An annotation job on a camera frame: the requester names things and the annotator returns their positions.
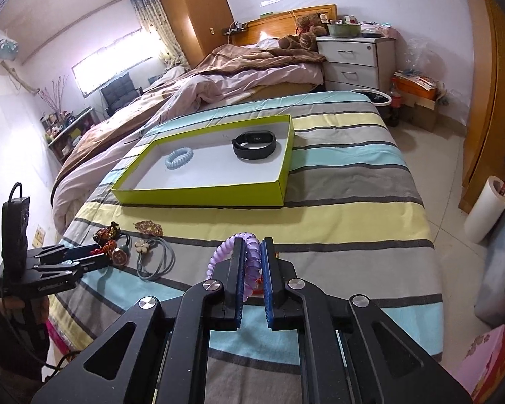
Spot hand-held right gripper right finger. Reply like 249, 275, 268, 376
261, 238, 474, 404

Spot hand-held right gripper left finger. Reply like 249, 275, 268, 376
31, 236, 247, 404

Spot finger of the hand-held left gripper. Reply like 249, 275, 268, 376
33, 256, 111, 277
29, 242, 101, 262

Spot red cord tassel charm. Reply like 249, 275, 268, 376
86, 240, 119, 262

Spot black hair tie teal bead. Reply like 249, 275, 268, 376
111, 233, 146, 267

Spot brown beaded hair tie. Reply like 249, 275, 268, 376
92, 221, 123, 247

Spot purple spiral hair tie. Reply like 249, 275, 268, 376
210, 232, 262, 304

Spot grey hair tie flower charm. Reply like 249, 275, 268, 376
135, 237, 176, 280

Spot rose gold chain bracelet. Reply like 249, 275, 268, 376
134, 220, 164, 237

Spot green cardboard box tray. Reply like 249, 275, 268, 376
110, 114, 295, 208

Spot blue spiral hair tie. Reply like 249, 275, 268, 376
165, 147, 193, 170

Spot black smart band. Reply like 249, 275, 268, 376
231, 131, 288, 161

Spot person's left hand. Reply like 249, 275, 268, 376
0, 295, 51, 329

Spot striped bed sheet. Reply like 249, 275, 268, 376
48, 93, 444, 404

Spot cluttered desk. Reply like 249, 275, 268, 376
42, 107, 95, 163

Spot dried flower branches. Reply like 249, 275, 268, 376
38, 75, 70, 112

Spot black office chair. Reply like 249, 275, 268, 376
99, 72, 144, 116

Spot window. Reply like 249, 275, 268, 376
71, 27, 169, 97

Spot bed with pink quilt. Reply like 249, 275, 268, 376
53, 61, 325, 236

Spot white trash bin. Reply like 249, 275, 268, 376
351, 88, 393, 125

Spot cola bottle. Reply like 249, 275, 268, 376
388, 82, 404, 127

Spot white paper roll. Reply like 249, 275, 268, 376
464, 175, 505, 243

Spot brown quilt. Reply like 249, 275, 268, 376
50, 44, 327, 194

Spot cardboard box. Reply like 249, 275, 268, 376
404, 88, 440, 132

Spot white drawer nightstand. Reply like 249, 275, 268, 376
315, 36, 396, 93

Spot pink patterned box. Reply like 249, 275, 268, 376
450, 324, 505, 404

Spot floral curtain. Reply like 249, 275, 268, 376
130, 0, 190, 70

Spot brown teddy bear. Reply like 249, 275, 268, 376
278, 13, 327, 50

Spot wooden headboard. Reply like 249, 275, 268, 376
231, 4, 338, 47

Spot green basin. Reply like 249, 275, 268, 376
327, 22, 362, 38

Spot wooden wardrobe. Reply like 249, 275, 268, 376
157, 0, 234, 70

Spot wooden door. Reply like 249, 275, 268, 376
459, 0, 505, 215

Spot clear plastic bag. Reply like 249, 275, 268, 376
406, 38, 438, 72

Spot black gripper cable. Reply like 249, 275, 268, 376
6, 182, 82, 369

